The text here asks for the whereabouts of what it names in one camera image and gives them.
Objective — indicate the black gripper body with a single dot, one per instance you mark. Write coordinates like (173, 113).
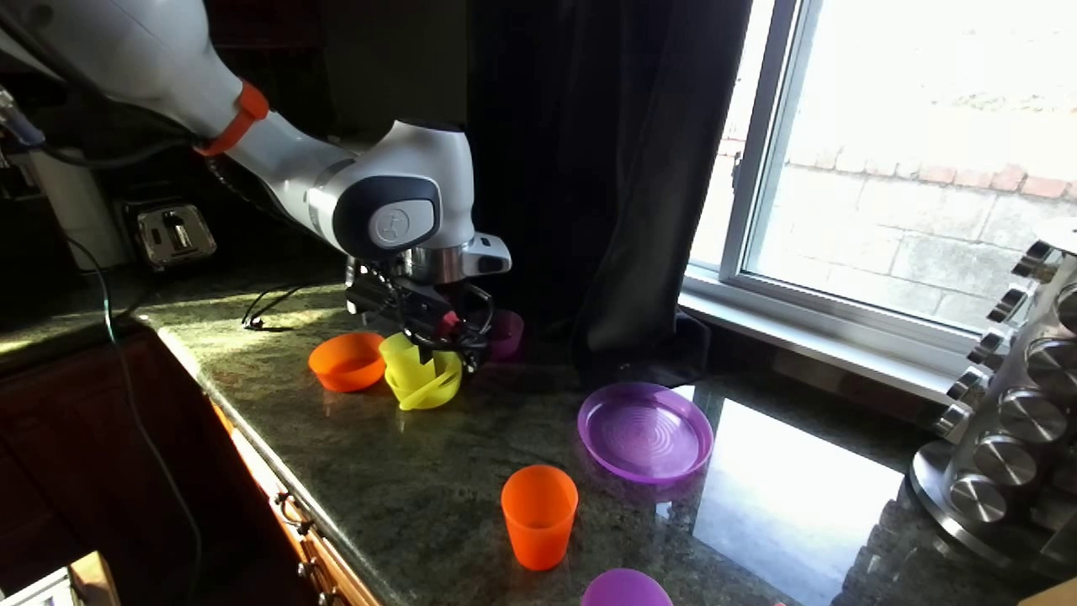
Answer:
(427, 308)

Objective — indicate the green plastic bowl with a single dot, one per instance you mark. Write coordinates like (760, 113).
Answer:
(432, 391)

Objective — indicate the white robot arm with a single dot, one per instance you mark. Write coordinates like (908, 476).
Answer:
(393, 214)

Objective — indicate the purple plastic bowl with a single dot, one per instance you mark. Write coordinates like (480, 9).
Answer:
(509, 338)

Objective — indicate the orange plastic bowl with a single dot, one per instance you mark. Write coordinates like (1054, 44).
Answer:
(346, 362)

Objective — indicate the orange plastic cup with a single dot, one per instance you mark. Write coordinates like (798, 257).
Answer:
(541, 522)

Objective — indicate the purple plastic cup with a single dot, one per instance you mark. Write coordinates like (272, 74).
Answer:
(623, 589)

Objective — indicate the black curtain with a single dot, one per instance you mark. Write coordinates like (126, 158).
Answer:
(608, 170)

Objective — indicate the purple plastic plate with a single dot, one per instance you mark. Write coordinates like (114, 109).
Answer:
(646, 431)

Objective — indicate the wooden cabinet front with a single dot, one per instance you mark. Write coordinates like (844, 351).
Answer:
(324, 573)

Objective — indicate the white paper towel roll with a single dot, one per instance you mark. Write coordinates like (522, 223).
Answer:
(72, 206)

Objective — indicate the cardboard box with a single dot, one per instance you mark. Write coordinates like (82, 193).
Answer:
(70, 580)

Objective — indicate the metal spice rack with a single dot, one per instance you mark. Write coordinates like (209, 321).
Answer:
(1011, 450)

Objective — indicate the metal wall outlet plate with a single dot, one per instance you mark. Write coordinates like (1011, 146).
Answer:
(173, 233)

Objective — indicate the grey window frame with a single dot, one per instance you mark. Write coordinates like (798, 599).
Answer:
(761, 113)

